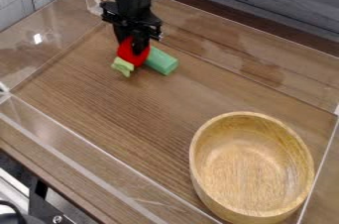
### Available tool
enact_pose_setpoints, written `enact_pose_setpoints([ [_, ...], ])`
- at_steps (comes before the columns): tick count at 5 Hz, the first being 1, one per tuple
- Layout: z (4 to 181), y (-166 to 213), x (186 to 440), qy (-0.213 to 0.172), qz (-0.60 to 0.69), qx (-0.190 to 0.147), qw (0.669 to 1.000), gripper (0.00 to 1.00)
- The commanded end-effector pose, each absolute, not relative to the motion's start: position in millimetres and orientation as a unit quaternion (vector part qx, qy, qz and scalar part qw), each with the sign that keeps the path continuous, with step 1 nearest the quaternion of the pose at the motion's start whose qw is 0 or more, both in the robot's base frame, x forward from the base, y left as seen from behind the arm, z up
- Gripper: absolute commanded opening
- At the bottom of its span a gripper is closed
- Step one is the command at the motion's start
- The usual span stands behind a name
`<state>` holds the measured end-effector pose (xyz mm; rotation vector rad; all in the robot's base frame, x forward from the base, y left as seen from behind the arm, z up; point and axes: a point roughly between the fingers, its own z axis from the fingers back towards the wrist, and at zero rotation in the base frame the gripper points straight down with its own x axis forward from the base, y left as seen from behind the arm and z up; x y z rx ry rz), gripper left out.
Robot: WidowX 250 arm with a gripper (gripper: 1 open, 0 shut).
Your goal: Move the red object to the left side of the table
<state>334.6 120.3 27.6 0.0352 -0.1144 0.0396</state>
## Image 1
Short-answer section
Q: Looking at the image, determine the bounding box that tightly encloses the wooden bowl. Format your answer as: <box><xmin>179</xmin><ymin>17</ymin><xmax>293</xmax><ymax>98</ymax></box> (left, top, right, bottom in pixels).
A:
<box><xmin>190</xmin><ymin>112</ymin><xmax>316</xmax><ymax>224</ymax></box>

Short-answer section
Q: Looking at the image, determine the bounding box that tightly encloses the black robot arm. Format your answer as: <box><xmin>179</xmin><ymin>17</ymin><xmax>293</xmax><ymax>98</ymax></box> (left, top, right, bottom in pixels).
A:
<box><xmin>99</xmin><ymin>0</ymin><xmax>163</xmax><ymax>56</ymax></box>

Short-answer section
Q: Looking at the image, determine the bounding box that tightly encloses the red plush tomato green stem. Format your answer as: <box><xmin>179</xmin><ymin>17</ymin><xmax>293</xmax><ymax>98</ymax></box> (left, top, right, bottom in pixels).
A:
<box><xmin>111</xmin><ymin>37</ymin><xmax>151</xmax><ymax>77</ymax></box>

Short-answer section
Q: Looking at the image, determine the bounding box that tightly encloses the clear acrylic enclosure wall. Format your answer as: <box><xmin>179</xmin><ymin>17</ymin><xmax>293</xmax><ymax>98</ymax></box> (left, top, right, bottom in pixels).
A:
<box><xmin>0</xmin><ymin>82</ymin><xmax>217</xmax><ymax>224</ymax></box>

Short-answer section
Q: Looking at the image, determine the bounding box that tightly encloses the black cable bottom left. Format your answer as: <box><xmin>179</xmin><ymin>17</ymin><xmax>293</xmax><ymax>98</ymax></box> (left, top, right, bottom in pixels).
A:
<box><xmin>0</xmin><ymin>199</ymin><xmax>26</xmax><ymax>224</ymax></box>

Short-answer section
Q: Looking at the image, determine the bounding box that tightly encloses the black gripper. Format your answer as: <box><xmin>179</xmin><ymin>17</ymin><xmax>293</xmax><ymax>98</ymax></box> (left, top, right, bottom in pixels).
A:
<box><xmin>101</xmin><ymin>0</ymin><xmax>163</xmax><ymax>56</ymax></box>

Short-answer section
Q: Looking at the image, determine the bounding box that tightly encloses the black metal table frame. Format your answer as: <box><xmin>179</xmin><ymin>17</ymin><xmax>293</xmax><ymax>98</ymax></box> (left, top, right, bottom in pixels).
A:
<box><xmin>0</xmin><ymin>150</ymin><xmax>98</xmax><ymax>224</ymax></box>

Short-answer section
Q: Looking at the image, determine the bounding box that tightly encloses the green rectangular block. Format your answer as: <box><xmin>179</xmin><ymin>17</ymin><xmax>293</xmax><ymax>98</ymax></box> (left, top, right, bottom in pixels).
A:
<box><xmin>145</xmin><ymin>47</ymin><xmax>179</xmax><ymax>75</ymax></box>

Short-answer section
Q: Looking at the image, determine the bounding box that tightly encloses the clear acrylic corner bracket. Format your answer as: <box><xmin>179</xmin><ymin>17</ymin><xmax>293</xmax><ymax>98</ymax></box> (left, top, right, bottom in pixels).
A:
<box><xmin>85</xmin><ymin>0</ymin><xmax>113</xmax><ymax>17</ymax></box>

